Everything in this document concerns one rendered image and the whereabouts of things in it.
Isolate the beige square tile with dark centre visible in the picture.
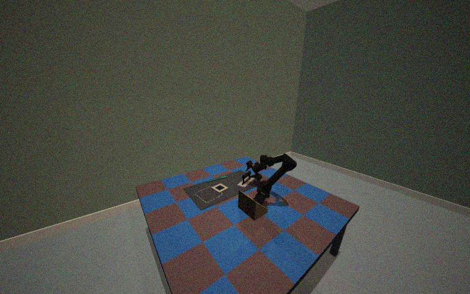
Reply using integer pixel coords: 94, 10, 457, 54
212, 184, 228, 193

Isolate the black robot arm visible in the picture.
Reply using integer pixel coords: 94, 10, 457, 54
253, 154, 297, 205

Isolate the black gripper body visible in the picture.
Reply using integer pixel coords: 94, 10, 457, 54
246, 161, 262, 181

